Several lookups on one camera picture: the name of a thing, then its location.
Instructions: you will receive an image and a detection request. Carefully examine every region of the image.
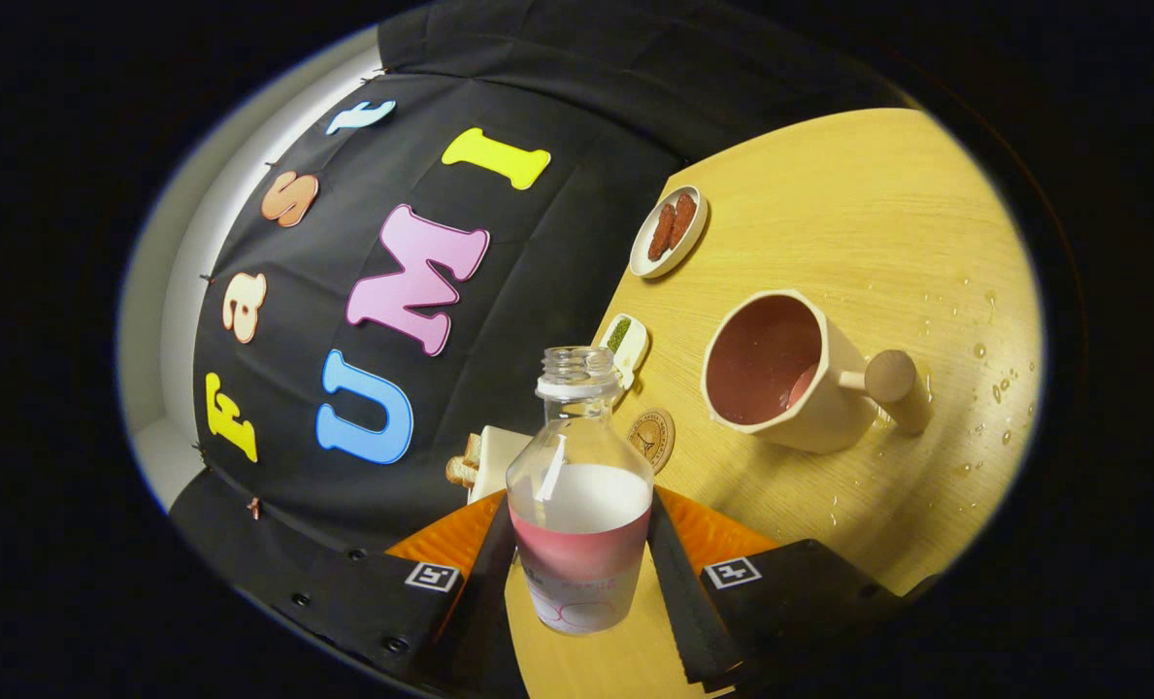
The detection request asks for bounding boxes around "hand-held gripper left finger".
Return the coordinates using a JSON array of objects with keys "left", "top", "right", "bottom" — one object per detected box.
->
[{"left": 266, "top": 490, "right": 531, "bottom": 699}]

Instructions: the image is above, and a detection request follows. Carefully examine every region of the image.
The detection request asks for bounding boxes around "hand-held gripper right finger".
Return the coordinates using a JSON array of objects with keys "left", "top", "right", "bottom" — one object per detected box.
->
[{"left": 646, "top": 485, "right": 912, "bottom": 695}]

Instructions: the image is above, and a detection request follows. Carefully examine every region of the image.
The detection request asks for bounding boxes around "clear juice bottle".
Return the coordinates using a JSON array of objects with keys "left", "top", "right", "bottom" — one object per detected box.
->
[{"left": 506, "top": 346, "right": 655, "bottom": 635}]

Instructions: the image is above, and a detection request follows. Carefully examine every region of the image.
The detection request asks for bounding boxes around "round cork coaster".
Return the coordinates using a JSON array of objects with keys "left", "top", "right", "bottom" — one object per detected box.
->
[{"left": 627, "top": 408, "right": 676, "bottom": 475}]

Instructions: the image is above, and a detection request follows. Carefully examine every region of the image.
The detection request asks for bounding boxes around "beige cup with wooden handle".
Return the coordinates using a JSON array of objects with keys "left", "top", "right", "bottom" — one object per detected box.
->
[{"left": 701, "top": 289, "right": 932, "bottom": 455}]

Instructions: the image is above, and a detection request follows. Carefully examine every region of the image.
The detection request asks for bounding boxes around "white toaster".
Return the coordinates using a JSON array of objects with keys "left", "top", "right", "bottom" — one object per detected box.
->
[{"left": 467, "top": 425, "right": 534, "bottom": 504}]

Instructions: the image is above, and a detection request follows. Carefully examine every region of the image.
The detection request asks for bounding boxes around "white divided seed dish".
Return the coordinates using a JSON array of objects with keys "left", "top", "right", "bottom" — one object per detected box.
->
[{"left": 599, "top": 313, "right": 650, "bottom": 391}]

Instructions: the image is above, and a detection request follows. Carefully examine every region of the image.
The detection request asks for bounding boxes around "black backdrop cloth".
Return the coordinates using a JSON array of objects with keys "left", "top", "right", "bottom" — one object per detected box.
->
[{"left": 169, "top": 0, "right": 912, "bottom": 622}]

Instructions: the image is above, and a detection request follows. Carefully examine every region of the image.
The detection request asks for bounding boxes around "white round plate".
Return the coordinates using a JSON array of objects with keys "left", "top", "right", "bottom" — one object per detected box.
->
[{"left": 629, "top": 185, "right": 709, "bottom": 281}]

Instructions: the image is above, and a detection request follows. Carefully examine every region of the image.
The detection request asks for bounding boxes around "red sausage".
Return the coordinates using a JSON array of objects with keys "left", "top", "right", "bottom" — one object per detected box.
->
[
  {"left": 647, "top": 202, "right": 676, "bottom": 261},
  {"left": 669, "top": 192, "right": 698, "bottom": 251}
]

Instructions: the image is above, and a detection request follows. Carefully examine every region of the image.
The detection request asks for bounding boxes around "wooden table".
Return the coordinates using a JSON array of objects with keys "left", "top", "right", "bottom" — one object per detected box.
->
[{"left": 504, "top": 107, "right": 1043, "bottom": 699}]

